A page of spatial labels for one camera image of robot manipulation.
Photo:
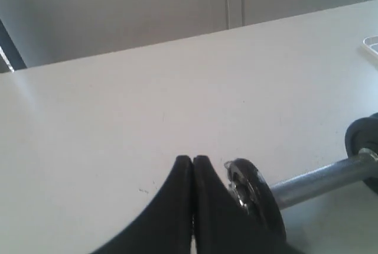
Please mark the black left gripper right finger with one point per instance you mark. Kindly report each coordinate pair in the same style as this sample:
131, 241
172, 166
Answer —
220, 225

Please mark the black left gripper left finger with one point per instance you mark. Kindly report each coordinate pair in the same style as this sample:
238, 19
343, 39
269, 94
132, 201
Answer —
166, 224

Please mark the chrome dumbbell bar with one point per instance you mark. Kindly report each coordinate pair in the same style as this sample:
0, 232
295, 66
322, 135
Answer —
311, 184

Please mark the black left weight plate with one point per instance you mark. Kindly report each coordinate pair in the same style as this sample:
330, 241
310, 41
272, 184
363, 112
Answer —
251, 192

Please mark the black weight plate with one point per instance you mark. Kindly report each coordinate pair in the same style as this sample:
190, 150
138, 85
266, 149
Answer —
251, 192
361, 147

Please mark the black right weight plate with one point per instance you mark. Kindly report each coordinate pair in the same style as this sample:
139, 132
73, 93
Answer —
361, 147

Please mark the white plastic tray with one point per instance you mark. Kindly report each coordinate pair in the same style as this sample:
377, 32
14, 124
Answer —
368, 46

